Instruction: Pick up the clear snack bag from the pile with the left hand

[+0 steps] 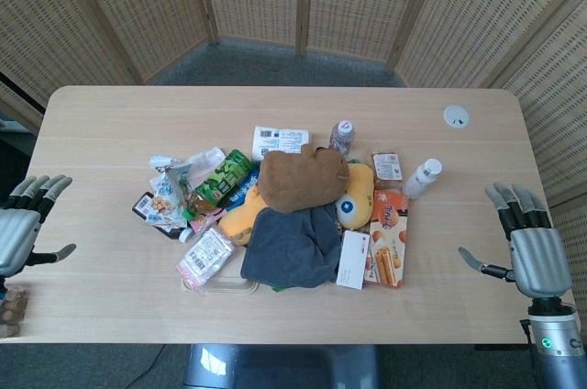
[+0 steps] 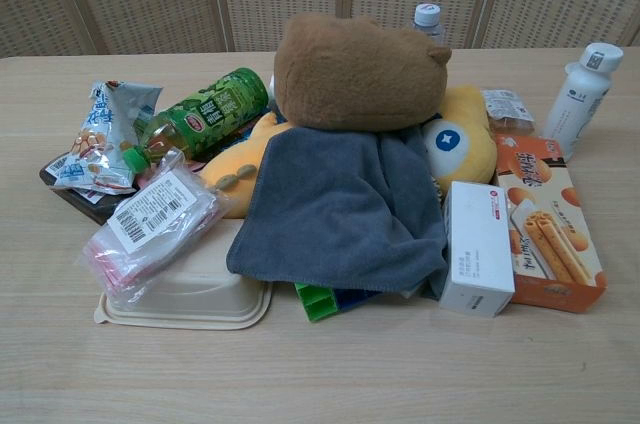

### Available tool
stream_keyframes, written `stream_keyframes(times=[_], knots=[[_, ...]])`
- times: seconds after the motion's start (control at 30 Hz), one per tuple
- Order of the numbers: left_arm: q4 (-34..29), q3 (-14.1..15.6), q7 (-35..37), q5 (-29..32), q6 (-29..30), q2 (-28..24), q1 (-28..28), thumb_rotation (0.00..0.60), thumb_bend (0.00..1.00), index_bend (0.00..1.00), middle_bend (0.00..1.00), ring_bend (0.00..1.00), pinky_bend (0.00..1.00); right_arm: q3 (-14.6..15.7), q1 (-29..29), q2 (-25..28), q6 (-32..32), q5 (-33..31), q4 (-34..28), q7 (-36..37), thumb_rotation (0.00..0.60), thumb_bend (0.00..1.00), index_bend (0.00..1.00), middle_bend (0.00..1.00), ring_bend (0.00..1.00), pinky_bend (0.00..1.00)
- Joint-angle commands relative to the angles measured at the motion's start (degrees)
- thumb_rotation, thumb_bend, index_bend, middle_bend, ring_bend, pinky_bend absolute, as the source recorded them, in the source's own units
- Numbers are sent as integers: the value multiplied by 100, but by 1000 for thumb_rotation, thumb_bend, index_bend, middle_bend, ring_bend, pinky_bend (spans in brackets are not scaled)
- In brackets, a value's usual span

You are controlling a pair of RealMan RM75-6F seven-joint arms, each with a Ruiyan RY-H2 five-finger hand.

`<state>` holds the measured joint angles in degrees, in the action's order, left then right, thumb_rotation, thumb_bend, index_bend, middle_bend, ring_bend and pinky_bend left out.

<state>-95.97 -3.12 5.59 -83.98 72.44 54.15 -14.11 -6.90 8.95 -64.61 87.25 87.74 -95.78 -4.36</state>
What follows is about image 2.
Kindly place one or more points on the white blue snack bag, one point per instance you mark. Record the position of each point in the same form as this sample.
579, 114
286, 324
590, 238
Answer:
93, 144

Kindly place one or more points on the grey microfibre cloth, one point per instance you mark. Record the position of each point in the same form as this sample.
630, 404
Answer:
340, 204

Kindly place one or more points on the brown capybara plush toy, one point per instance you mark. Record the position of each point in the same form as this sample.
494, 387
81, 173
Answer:
357, 79

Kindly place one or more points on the blue plastic block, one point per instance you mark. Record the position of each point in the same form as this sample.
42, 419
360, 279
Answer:
357, 296

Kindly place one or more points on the green tea bottle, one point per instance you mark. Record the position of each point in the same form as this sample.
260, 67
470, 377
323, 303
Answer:
210, 111

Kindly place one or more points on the yellow plush toy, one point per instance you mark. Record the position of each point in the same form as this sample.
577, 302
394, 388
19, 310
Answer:
462, 139

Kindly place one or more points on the beige lidded food container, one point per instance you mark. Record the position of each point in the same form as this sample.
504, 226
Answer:
200, 294

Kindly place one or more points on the white cardboard box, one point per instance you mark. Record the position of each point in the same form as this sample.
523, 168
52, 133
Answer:
477, 249

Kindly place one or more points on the clear zip bag pack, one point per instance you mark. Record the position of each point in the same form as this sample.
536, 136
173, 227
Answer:
150, 224

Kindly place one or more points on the clear water bottle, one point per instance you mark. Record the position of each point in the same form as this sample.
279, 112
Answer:
429, 21

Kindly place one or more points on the small wrapped pastry packet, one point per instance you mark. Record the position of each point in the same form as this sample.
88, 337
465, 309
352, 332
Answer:
507, 111

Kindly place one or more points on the orange egg roll box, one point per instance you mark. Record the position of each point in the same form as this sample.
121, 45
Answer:
550, 224

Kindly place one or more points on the dark brown tray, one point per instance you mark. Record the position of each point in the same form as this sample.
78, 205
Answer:
75, 196

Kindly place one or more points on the white drink bottle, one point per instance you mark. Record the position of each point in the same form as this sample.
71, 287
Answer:
582, 99

